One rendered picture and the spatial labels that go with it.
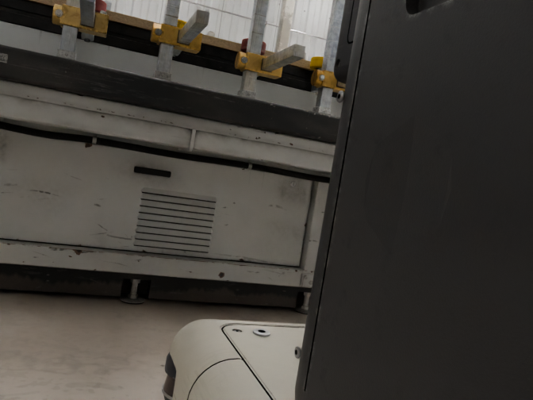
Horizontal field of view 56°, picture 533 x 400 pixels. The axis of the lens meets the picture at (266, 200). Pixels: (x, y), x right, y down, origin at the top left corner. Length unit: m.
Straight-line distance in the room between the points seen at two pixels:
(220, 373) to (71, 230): 1.20
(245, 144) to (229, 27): 7.65
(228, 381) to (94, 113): 1.04
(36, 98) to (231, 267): 0.82
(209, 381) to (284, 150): 1.08
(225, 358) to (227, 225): 1.19
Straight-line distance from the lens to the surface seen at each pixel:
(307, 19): 9.66
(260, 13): 1.56
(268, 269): 1.80
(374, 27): 0.39
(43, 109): 1.46
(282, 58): 1.36
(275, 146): 1.55
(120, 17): 1.68
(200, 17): 1.24
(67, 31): 1.46
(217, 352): 0.61
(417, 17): 0.34
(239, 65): 1.51
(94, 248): 1.71
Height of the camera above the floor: 0.49
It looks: 3 degrees down
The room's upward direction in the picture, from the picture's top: 9 degrees clockwise
